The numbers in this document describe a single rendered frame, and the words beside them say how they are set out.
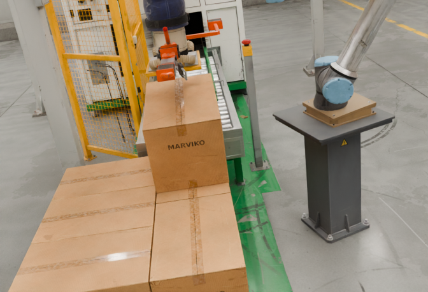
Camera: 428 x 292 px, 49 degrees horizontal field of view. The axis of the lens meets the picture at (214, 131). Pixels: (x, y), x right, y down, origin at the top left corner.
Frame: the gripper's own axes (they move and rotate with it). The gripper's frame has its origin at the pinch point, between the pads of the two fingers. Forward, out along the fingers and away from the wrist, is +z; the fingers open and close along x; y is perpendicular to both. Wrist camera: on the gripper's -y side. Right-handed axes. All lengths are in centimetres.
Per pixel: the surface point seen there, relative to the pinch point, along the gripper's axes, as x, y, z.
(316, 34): -115, 338, -136
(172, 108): -66, 13, 26
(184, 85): -63, 41, 20
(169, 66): -31, -35, 21
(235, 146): -114, 55, -7
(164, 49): -30.6, -3.6, 24.5
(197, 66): -44.6, 8.7, 10.0
